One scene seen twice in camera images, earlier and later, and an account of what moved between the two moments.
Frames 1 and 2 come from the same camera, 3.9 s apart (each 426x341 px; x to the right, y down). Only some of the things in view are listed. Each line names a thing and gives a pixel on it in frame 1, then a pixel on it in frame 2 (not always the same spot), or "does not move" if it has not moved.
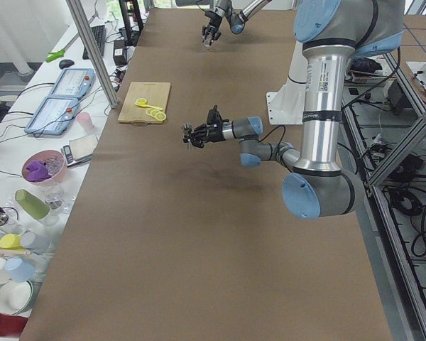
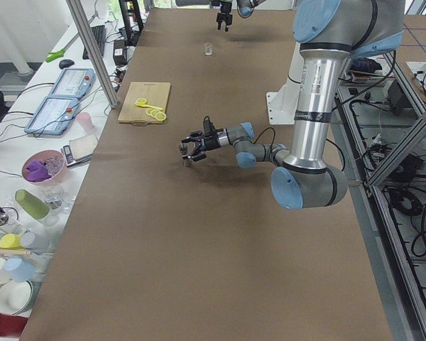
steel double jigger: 187,128 → 186,148
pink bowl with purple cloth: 44,168 does not move
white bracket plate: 287,106 does not move
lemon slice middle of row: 153,113 does not move
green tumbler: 31,204 does not move
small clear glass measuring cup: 206,40 → 209,49
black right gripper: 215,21 → 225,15
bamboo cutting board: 156,94 does not move
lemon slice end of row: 160,116 does not move
